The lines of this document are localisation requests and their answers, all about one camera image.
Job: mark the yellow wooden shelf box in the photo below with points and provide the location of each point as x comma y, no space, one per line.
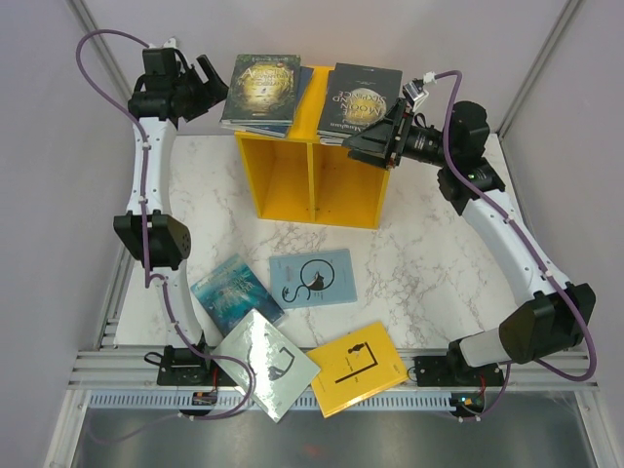
299,179

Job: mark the light blue cat book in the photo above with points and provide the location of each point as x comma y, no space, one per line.
312,279

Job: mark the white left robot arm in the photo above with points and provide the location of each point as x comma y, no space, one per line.
148,228

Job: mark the black Moon and Sixpence book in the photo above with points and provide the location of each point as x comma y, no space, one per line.
357,96

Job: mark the navy blue crest book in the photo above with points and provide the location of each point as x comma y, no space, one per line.
279,131

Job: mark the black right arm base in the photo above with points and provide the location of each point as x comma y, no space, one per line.
452,371

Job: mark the teal ocean cover book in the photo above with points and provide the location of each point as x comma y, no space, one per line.
231,291

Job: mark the pale grey-green circle book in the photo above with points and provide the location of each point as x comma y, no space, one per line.
281,371

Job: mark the yellow file folder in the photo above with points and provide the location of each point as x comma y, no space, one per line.
355,367

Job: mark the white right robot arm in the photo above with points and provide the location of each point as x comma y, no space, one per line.
553,313

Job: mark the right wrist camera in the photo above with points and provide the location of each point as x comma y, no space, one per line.
415,91

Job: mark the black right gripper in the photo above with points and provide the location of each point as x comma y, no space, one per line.
377,143

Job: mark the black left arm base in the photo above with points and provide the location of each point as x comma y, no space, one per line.
181,367

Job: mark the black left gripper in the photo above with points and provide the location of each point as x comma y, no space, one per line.
212,92

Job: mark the green forest cover book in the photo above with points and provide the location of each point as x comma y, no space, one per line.
262,90

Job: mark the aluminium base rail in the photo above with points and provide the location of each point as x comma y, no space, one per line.
124,368

